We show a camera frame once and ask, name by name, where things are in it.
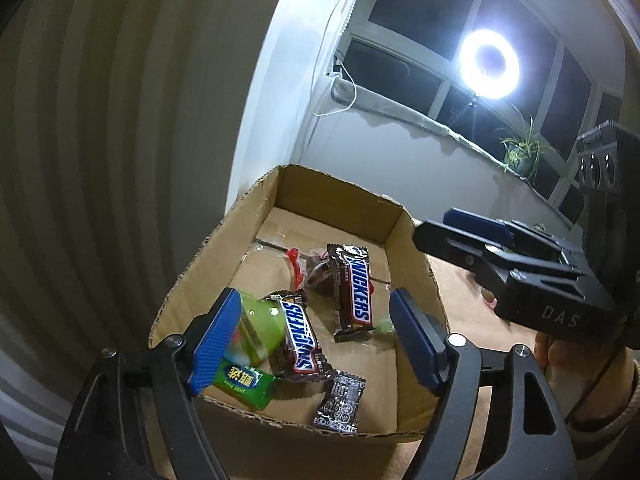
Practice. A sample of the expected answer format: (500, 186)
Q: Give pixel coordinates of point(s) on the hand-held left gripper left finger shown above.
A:
(217, 345)

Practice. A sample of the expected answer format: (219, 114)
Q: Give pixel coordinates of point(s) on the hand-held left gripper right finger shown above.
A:
(415, 345)

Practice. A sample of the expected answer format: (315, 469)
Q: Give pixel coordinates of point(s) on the potted spider plant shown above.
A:
(520, 152)

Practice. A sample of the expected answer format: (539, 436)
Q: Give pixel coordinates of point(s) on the beige ribbed curtain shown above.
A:
(100, 160)

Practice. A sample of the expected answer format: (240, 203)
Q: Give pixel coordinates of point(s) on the grey windowsill cover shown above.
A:
(380, 102)

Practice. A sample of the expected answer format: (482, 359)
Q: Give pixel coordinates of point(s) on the person's right hand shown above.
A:
(555, 355)

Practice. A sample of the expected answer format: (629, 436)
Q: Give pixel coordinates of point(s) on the cardboard box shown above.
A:
(325, 200)

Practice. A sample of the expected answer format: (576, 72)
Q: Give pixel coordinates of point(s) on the red-wrapped date candy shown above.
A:
(488, 302)
(317, 277)

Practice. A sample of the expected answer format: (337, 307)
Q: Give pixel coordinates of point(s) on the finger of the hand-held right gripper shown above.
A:
(450, 242)
(475, 220)

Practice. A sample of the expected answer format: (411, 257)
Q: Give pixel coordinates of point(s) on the person's right forearm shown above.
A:
(615, 435)

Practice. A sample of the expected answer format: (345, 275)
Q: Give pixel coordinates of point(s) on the small black patterned packet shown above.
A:
(340, 402)

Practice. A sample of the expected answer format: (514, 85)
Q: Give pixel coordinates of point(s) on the clear green snack packet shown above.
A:
(260, 330)

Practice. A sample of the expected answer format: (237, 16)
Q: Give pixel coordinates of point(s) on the green printed snack packet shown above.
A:
(245, 380)

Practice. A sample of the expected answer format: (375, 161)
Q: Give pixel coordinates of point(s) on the small green candy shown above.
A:
(385, 325)

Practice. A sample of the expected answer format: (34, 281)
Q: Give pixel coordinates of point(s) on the brown chocolate bar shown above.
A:
(300, 335)
(350, 295)

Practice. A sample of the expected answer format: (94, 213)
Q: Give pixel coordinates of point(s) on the beige table blanket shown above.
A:
(462, 305)

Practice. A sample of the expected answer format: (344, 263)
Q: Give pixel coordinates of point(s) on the white window frame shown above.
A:
(400, 46)

